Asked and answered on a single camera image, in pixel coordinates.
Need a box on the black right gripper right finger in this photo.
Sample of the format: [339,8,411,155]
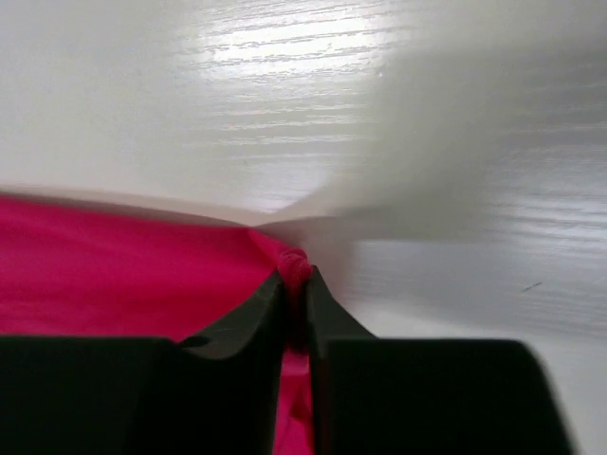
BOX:
[306,271,574,454]

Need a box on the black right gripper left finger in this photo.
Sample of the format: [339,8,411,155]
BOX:
[1,274,286,454]

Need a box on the red t shirt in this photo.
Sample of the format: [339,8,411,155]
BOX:
[1,197,313,454]

